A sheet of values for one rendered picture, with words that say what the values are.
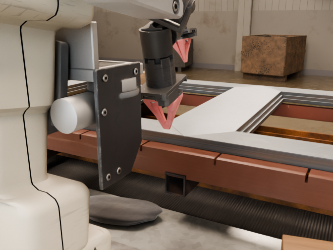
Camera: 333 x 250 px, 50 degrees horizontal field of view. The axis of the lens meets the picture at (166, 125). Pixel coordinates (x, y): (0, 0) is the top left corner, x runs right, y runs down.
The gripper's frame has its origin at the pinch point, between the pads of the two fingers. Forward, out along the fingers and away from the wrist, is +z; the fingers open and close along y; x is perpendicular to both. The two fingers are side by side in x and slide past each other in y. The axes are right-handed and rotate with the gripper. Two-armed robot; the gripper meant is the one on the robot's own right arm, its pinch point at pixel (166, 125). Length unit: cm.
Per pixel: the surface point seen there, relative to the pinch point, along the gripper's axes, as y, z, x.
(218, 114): -29.3, 11.9, 0.5
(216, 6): -745, 119, -251
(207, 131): -13.1, 8.1, 3.6
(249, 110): -37.0, 13.7, 7.1
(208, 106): -37.0, 13.6, -5.4
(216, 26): -734, 161, -249
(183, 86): -71, 23, -29
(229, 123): -21.7, 10.1, 6.0
